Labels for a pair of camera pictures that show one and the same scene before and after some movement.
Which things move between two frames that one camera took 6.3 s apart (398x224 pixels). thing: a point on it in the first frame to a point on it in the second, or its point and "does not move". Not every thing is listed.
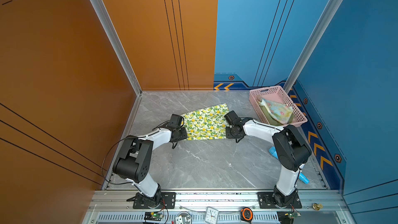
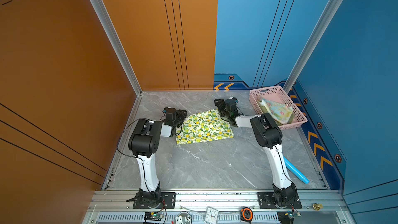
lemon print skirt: (207, 123) does not move
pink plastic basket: (274, 107) does not move
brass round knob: (317, 207) does not move
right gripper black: (228, 136) to (222, 101)
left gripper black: (184, 134) to (181, 115)
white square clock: (211, 215) does not move
